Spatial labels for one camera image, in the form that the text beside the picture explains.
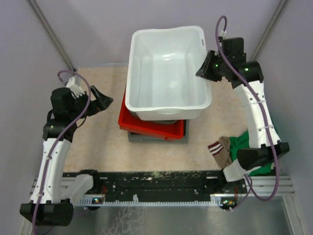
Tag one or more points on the brown striped sock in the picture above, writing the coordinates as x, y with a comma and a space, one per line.
220, 151

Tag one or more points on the green cloth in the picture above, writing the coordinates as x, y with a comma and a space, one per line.
242, 142

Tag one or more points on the large white plastic container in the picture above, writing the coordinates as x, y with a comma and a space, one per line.
161, 80

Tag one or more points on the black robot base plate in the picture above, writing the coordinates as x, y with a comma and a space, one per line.
163, 188

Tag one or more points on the aluminium rail frame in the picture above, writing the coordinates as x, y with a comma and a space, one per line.
262, 185

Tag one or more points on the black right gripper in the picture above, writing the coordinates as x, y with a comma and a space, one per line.
204, 71

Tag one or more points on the grey plastic crate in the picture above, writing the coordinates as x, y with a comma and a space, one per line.
134, 137

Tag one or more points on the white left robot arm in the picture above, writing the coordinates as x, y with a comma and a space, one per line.
49, 205

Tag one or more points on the red plastic crate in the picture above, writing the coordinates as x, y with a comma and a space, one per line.
167, 132

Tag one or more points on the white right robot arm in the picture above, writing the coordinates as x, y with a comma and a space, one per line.
247, 80

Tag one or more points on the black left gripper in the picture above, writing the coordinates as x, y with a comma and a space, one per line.
103, 102

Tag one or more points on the grey-green plastic tub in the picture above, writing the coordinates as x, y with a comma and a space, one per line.
156, 121

